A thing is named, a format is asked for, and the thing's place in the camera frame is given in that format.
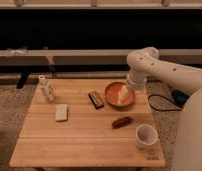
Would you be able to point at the blue power adapter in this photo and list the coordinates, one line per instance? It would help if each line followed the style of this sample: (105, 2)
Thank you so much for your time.
(179, 97)

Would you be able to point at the dark chocolate bar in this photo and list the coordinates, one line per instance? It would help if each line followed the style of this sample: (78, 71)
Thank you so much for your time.
(96, 100)

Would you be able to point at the white sponge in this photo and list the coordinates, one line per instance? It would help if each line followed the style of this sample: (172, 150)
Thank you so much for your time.
(61, 112)

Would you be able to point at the white plastic bottle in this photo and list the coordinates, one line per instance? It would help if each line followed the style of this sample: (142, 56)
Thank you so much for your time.
(46, 88)

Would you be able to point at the orange bowl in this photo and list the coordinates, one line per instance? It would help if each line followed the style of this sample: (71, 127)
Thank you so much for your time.
(111, 95)

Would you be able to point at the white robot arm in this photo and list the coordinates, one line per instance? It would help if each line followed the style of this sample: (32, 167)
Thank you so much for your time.
(188, 147)

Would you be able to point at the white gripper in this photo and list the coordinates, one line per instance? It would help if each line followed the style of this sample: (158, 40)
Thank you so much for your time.
(136, 83)

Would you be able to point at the white cup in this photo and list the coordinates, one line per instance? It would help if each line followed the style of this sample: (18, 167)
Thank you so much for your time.
(146, 136)

